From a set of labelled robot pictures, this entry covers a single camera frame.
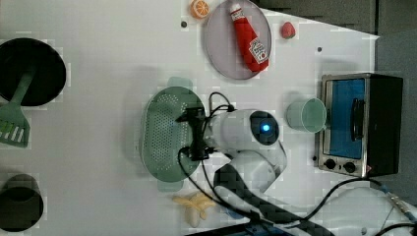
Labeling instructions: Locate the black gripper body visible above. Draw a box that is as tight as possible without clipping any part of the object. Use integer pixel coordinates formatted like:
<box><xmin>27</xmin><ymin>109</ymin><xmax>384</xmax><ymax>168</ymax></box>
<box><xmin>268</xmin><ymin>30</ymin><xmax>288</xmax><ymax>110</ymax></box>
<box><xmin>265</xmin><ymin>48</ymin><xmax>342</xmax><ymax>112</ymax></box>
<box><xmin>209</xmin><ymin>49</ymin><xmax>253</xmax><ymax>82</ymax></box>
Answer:
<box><xmin>176</xmin><ymin>107</ymin><xmax>213</xmax><ymax>161</ymax></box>

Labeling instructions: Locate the green plastic strainer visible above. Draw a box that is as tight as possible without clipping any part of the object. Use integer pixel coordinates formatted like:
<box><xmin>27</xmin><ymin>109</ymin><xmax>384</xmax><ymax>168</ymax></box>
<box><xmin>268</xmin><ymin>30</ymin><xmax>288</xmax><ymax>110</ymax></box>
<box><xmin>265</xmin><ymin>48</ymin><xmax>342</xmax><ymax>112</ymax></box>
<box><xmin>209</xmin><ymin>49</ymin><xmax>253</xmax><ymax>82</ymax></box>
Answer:
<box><xmin>141</xmin><ymin>77</ymin><xmax>205</xmax><ymax>192</ymax></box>

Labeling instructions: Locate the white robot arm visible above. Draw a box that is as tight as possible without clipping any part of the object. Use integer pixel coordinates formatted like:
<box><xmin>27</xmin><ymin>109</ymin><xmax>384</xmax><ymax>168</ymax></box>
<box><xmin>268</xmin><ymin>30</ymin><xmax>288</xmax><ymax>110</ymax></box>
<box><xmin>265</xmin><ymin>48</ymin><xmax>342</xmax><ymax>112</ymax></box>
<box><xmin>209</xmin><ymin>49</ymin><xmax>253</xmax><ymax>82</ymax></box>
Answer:
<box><xmin>176</xmin><ymin>108</ymin><xmax>416</xmax><ymax>236</ymax></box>

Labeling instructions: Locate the peeled banana toy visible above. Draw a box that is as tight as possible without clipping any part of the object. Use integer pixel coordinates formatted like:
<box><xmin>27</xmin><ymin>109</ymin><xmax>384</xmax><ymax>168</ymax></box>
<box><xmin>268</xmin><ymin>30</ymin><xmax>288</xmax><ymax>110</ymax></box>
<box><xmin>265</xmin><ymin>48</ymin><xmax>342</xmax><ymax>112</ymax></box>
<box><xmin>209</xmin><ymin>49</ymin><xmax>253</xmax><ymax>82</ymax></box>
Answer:
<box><xmin>172</xmin><ymin>193</ymin><xmax>215</xmax><ymax>228</ymax></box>

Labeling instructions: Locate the grey round plate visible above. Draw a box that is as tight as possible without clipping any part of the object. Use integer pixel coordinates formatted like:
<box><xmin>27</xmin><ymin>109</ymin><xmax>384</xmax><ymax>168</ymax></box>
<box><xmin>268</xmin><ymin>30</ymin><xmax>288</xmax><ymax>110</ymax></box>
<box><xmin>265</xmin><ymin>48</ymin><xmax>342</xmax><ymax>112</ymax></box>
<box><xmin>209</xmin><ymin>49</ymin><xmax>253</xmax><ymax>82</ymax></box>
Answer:
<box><xmin>205</xmin><ymin>0</ymin><xmax>272</xmax><ymax>80</ymax></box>

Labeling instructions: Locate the red ketchup bottle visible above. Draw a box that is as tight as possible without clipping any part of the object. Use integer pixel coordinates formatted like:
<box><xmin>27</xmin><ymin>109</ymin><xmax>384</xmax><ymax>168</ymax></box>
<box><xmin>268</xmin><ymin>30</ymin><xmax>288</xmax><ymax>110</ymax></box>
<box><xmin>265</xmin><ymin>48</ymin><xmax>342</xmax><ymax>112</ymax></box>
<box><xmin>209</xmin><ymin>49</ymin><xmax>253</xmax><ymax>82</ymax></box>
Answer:
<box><xmin>229</xmin><ymin>3</ymin><xmax>268</xmax><ymax>73</ymax></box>

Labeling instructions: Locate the green plastic cup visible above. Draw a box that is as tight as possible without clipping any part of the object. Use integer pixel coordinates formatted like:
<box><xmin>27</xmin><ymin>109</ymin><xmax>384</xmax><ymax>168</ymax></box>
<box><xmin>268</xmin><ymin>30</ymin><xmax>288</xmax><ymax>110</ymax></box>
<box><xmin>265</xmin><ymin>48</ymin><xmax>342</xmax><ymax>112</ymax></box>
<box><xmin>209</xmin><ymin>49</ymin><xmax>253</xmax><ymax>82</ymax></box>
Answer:
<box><xmin>286</xmin><ymin>98</ymin><xmax>327</xmax><ymax>134</ymax></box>

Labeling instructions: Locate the orange slice toy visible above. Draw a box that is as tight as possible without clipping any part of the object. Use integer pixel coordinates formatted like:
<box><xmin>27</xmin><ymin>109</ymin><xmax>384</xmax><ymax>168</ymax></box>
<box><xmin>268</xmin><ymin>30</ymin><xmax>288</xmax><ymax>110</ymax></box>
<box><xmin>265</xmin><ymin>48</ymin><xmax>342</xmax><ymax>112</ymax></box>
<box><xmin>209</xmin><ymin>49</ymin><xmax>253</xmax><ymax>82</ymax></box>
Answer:
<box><xmin>190</xmin><ymin>0</ymin><xmax>209</xmax><ymax>20</ymax></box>

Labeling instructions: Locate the red strawberry toy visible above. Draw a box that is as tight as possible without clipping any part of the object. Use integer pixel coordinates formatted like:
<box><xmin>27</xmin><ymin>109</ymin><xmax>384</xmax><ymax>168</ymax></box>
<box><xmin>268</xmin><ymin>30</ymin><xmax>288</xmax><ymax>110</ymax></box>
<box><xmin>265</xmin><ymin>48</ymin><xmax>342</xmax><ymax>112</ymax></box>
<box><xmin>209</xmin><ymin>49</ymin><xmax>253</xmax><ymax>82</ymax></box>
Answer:
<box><xmin>280</xmin><ymin>22</ymin><xmax>296</xmax><ymax>39</ymax></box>

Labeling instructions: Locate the black toaster oven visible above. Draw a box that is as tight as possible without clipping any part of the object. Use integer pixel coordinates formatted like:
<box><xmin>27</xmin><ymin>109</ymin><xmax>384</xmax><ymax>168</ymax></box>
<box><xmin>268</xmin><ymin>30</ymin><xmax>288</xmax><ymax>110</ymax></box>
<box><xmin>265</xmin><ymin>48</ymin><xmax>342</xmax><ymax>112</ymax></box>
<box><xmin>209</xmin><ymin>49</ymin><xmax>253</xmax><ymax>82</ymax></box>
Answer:
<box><xmin>318</xmin><ymin>73</ymin><xmax>403</xmax><ymax>177</ymax></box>

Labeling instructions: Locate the black cylinder cup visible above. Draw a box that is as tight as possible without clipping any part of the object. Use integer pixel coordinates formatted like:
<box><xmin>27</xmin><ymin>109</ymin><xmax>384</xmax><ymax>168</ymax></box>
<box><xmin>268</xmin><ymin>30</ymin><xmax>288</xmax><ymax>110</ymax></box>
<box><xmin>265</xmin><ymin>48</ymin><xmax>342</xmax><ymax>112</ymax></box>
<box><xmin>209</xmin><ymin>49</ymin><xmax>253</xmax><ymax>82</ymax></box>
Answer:
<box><xmin>0</xmin><ymin>174</ymin><xmax>44</xmax><ymax>232</ymax></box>

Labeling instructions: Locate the green plastic spatula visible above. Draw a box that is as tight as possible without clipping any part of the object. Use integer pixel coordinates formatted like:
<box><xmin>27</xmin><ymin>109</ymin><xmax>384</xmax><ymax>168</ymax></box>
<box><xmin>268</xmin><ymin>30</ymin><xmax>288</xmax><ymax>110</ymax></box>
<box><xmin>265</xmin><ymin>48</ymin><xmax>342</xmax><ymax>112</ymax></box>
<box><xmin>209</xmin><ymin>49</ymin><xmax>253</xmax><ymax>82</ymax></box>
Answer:
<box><xmin>0</xmin><ymin>73</ymin><xmax>32</xmax><ymax>148</ymax></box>

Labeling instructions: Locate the black round pan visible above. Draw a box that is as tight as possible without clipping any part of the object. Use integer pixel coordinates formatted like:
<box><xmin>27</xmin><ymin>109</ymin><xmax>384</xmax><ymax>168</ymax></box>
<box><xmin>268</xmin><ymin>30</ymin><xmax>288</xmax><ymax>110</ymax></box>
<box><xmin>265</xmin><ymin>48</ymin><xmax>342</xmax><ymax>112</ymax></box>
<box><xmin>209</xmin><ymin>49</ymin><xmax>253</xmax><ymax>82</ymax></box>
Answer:
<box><xmin>0</xmin><ymin>38</ymin><xmax>67</xmax><ymax>106</ymax></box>

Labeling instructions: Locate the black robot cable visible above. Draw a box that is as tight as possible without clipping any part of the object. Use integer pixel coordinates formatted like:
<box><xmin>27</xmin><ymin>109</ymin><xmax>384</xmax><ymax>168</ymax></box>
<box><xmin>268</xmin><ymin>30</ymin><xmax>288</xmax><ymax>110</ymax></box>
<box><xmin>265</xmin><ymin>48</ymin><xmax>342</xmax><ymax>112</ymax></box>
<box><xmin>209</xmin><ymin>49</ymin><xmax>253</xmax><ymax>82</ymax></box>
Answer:
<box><xmin>176</xmin><ymin>91</ymin><xmax>417</xmax><ymax>236</ymax></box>

